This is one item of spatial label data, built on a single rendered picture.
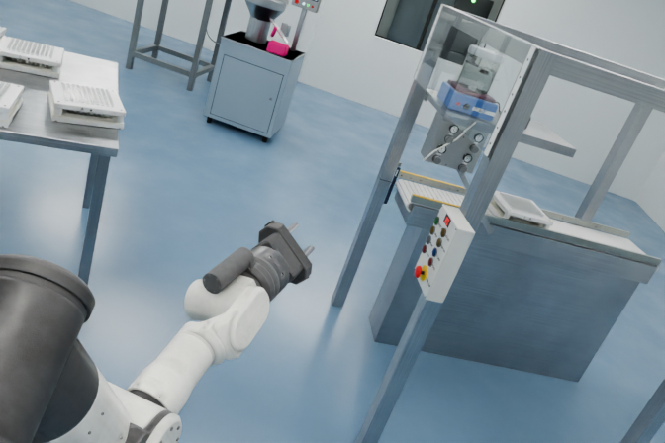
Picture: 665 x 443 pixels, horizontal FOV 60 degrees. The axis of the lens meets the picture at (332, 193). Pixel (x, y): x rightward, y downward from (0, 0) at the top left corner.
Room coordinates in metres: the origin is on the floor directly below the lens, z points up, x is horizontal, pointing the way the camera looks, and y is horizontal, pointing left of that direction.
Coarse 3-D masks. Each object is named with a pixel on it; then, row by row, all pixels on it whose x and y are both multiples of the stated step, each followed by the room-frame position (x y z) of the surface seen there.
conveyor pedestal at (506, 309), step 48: (384, 288) 2.59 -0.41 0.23; (480, 288) 2.54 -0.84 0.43; (528, 288) 2.59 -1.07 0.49; (576, 288) 2.65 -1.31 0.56; (624, 288) 2.70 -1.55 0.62; (384, 336) 2.45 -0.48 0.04; (432, 336) 2.51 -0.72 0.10; (480, 336) 2.56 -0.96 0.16; (528, 336) 2.62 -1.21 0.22; (576, 336) 2.68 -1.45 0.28
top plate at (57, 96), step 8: (56, 88) 2.01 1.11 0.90; (56, 96) 1.93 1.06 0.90; (112, 96) 2.12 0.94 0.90; (56, 104) 1.87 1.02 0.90; (64, 104) 1.89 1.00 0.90; (72, 104) 1.91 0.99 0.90; (80, 104) 1.94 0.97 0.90; (88, 104) 1.96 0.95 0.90; (104, 104) 2.01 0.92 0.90; (120, 104) 2.07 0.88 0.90; (96, 112) 1.95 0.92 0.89; (104, 112) 1.97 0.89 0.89; (112, 112) 1.98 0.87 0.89; (120, 112) 2.00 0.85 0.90
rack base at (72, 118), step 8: (48, 96) 2.04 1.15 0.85; (72, 112) 1.95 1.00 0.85; (56, 120) 1.88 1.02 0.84; (64, 120) 1.89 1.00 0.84; (72, 120) 1.91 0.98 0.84; (80, 120) 1.92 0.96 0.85; (88, 120) 1.94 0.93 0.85; (96, 120) 1.95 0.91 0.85; (104, 120) 1.98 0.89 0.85; (112, 120) 2.00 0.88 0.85
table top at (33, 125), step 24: (0, 72) 2.15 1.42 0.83; (24, 72) 2.24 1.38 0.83; (72, 72) 2.44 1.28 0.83; (96, 72) 2.55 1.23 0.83; (24, 96) 2.00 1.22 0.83; (24, 120) 1.80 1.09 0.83; (48, 120) 1.87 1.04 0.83; (48, 144) 1.74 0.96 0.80; (72, 144) 1.77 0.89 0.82; (96, 144) 1.81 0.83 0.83
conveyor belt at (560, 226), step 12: (408, 192) 2.49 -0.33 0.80; (420, 192) 2.55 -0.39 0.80; (432, 192) 2.61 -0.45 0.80; (444, 192) 2.67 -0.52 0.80; (408, 204) 2.39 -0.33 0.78; (420, 204) 2.40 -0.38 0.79; (456, 204) 2.56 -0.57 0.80; (516, 228) 2.51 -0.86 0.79; (552, 228) 2.68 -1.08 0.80; (564, 228) 2.74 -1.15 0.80; (576, 228) 2.81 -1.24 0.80; (588, 228) 2.88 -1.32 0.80; (600, 240) 2.75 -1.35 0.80; (612, 240) 2.82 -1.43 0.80; (624, 240) 2.89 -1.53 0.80
